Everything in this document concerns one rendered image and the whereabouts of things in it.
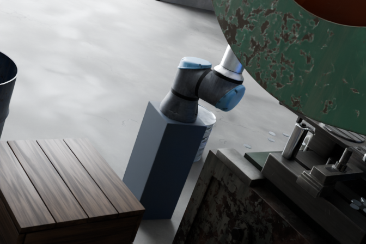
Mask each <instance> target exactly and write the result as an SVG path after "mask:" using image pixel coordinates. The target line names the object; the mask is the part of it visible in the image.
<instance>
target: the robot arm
mask: <svg viewBox="0 0 366 244"><path fill-rule="evenodd" d="M211 68H212V64H211V63H210V62H208V61H207V60H204V59H200V58H196V57H184V58H183V59H182V60H181V62H180V64H179V66H178V69H177V72H176V75H175V77H174V81H173V84H172V87H171V89H170V91H169V93H168V94H167V95H166V97H165V98H164V99H163V100H162V102H161V104H160V111H161V112H162V113H163V114H164V115H166V116H167V117H169V118H171V119H173V120H176V121H179V122H182V123H193V122H195V121H196V119H197V116H198V101H199V98H200V99H202V100H204V101H206V102H207V103H209V104H211V105H213V106H215V108H218V109H220V110H222V111H224V112H227V111H230V110H232V109H233V108H234V107H235V106H236V105H237V104H238V103H239V102H240V100H241V99H242V97H243V95H244V93H245V90H246V88H245V87H244V85H242V83H243V81H244V77H243V75H242V73H243V71H244V67H243V66H242V64H241V63H240V62H239V60H238V59H237V57H236V56H235V55H234V53H233V51H232V49H231V48H230V46H229V45H228V47H227V50H226V52H225V54H224V57H223V59H222V61H221V64H220V65H218V66H216V67H214V69H211Z"/></svg>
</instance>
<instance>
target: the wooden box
mask: <svg viewBox="0 0 366 244"><path fill-rule="evenodd" d="M144 212H145V208H144V206H143V205H142V204H141V203H140V202H139V200H138V199H137V198H136V197H135V196H134V194H133V193H132V192H131V191H130V190H129V188H128V187H127V186H126V185H125V184H124V182H123V181H122V180H121V178H120V177H119V176H118V175H117V174H116V172H115V171H114V170H113V169H112V168H111V166H110V165H109V164H108V163H107V162H106V160H105V159H104V158H103V157H102V156H101V154H100V153H99V152H98V151H97V150H96V148H95V147H94V146H93V145H92V144H91V142H90V141H89V140H88V139H87V138H69V139H37V140H36V141H35V140H20V141H7V142H6V141H0V244H133V242H134V240H135V237H136V234H137V231H138V228H139V225H140V223H141V220H142V218H143V214H144Z"/></svg>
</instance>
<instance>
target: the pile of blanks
mask: <svg viewBox="0 0 366 244"><path fill-rule="evenodd" d="M213 126H214V124H213V125H210V126H207V128H206V131H205V133H204V136H203V139H202V141H201V144H200V146H199V149H198V151H197V154H196V156H195V159H194V161H193V162H197V161H199V160H200V158H201V155H202V153H203V151H204V148H205V146H206V144H207V141H208V139H209V137H210V133H211V130H212V128H213Z"/></svg>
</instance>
